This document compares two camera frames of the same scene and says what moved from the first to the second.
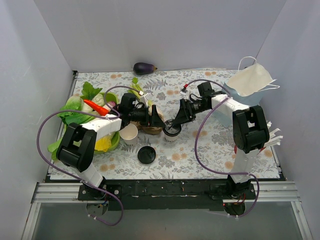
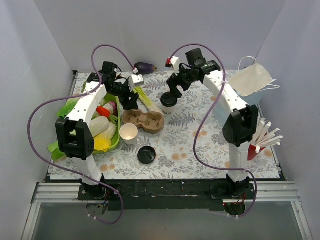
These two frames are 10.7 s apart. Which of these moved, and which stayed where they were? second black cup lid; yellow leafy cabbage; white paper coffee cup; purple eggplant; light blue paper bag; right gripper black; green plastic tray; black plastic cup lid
Moved: right gripper black; black plastic cup lid
Stayed: purple eggplant; second black cup lid; yellow leafy cabbage; white paper coffee cup; green plastic tray; light blue paper bag
